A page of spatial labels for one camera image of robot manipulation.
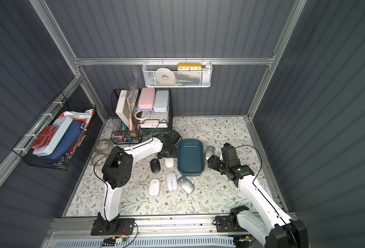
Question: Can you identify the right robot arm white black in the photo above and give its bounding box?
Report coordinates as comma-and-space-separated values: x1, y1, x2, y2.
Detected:
208, 155, 309, 248

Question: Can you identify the black wire side basket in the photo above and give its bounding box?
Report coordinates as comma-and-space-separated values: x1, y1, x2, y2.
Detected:
13, 89, 96, 171

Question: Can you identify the white wire wall basket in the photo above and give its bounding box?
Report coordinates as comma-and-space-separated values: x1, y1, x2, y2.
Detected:
142, 60, 213, 88

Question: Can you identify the white Lecoo wireless mouse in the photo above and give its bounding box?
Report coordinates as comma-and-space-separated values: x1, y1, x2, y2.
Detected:
149, 179, 160, 196

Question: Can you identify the black wire desk organizer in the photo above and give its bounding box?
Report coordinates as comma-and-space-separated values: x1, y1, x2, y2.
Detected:
110, 96, 173, 145

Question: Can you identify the white plastic case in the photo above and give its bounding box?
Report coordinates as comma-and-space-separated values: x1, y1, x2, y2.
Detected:
33, 116, 73, 157

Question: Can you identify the clear tape roll upper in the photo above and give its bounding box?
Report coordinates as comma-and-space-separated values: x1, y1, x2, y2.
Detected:
94, 138, 114, 154

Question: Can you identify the white ergonomic mouse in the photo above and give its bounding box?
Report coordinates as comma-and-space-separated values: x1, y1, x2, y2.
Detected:
164, 158, 174, 168

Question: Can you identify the yellow clock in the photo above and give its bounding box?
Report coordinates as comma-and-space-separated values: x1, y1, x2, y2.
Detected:
177, 62, 203, 72

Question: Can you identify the white tape roll in basket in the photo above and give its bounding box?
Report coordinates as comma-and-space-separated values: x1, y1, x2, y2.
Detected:
154, 68, 176, 85

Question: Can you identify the light blue pencil case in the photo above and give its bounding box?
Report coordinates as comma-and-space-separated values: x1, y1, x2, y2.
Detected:
153, 90, 169, 113

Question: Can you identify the navy blue pouch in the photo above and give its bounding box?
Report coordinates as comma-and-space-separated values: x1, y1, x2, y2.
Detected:
41, 120, 83, 164

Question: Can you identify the aluminium front rail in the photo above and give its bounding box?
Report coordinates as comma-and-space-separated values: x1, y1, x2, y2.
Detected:
42, 214, 262, 248

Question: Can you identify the red wallet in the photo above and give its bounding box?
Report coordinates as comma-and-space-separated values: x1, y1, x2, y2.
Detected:
31, 125, 58, 149

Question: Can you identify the tape roll on organizer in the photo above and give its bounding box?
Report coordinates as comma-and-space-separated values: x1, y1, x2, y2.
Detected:
134, 110, 151, 121

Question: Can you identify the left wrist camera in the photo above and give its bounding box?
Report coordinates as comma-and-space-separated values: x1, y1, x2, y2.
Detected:
166, 130, 181, 144

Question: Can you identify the black wireless mouse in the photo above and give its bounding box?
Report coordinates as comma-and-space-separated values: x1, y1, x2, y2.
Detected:
150, 159, 161, 173

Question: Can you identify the clear tape roll lower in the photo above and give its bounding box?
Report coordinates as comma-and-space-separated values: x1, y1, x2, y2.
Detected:
91, 154, 108, 169

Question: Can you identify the silver ergonomic mouse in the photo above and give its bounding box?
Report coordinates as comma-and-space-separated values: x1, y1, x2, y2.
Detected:
204, 145, 215, 160

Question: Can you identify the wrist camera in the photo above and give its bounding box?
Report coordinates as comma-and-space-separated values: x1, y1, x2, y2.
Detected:
166, 130, 181, 144
221, 143, 241, 168

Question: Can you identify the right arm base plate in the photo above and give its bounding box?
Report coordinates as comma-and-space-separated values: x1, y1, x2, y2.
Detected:
212, 215, 247, 233

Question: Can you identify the pink pencil case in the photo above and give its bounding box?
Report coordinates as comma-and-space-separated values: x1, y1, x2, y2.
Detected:
137, 87, 156, 110

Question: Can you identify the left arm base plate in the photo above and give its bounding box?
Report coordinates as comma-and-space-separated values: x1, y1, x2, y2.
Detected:
90, 216, 135, 236

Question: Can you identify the teal plastic storage box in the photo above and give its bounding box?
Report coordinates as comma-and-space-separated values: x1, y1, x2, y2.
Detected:
177, 138, 205, 177

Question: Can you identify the clear tape roll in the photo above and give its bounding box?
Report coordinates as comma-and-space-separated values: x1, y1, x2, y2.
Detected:
94, 138, 114, 154
91, 154, 108, 169

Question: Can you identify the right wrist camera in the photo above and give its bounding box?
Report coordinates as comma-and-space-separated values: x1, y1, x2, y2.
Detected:
221, 143, 241, 168

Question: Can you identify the white book upright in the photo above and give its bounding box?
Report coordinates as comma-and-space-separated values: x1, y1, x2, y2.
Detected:
115, 89, 130, 130

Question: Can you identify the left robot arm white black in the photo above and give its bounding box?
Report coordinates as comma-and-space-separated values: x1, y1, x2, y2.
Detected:
100, 133, 181, 222

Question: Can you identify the silver wireless mouse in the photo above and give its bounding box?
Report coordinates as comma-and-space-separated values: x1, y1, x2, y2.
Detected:
177, 176, 195, 194

